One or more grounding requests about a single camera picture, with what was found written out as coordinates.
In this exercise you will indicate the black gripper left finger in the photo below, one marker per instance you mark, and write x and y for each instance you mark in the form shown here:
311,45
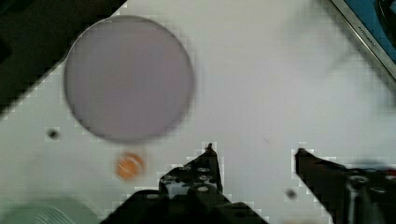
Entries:
203,170

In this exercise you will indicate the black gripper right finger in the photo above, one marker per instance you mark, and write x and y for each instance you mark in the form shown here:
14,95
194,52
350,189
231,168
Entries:
349,195

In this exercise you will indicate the orange slice toy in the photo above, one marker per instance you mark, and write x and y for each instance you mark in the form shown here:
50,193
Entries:
129,166

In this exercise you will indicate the round grey-purple plate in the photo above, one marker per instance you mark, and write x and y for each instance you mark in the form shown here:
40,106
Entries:
128,79

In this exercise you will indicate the green oval colander basket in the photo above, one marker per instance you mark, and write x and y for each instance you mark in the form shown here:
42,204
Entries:
50,212

